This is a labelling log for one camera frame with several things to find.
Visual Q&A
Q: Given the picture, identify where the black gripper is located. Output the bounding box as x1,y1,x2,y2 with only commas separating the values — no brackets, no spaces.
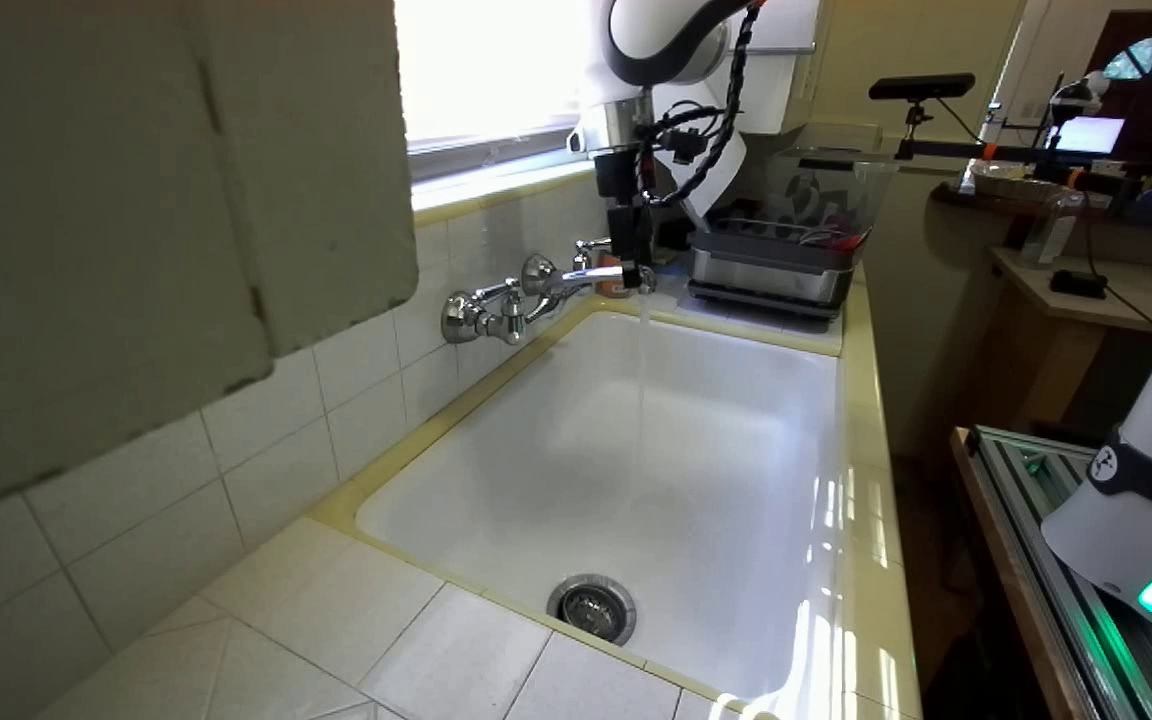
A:
594,143,667,266

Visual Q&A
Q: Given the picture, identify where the chrome tap handle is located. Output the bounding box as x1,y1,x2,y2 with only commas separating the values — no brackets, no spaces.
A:
437,284,488,346
570,232,615,266

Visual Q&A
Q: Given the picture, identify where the chrome faucet spout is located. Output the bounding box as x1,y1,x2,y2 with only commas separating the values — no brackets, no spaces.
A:
551,258,652,300

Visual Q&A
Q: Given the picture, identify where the chrome faucet valve body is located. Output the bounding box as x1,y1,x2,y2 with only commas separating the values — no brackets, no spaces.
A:
467,246,610,346

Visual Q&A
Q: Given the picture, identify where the white window blind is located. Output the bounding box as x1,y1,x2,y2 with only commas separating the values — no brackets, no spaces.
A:
388,0,610,159

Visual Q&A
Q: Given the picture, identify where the white sink basin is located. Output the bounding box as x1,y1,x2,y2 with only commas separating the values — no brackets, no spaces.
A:
353,300,852,705

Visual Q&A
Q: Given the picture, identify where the small beige cabinet door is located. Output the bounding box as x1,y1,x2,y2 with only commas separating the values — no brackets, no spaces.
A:
187,0,426,360

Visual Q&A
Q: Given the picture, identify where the white tripod pole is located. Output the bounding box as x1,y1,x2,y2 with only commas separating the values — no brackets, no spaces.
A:
952,0,1051,205

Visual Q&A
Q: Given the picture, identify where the dark shelf board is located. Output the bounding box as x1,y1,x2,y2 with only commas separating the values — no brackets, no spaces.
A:
929,173,1152,232

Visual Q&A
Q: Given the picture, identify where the metal sink drain strainer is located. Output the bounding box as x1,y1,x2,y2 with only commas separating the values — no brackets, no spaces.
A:
546,570,639,653

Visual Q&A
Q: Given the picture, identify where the wooden desk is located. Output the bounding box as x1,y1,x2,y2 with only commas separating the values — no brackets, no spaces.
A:
990,240,1152,450

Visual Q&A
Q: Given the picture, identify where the small black device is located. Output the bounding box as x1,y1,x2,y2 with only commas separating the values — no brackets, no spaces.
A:
1047,266,1113,300

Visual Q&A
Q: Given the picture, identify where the small lit monitor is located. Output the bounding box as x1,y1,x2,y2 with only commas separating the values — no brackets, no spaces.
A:
1035,107,1131,159

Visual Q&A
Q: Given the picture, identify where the large beige cabinet door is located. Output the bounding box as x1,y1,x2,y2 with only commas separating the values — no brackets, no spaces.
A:
0,0,276,536

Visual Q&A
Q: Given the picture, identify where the black stereo camera bar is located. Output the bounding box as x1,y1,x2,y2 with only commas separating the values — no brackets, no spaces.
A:
863,68,982,103

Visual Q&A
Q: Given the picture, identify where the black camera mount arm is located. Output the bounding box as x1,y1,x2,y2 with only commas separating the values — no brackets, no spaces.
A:
892,95,1051,173

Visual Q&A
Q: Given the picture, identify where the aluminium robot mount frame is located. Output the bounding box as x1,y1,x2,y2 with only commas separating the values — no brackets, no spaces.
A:
949,418,1152,720

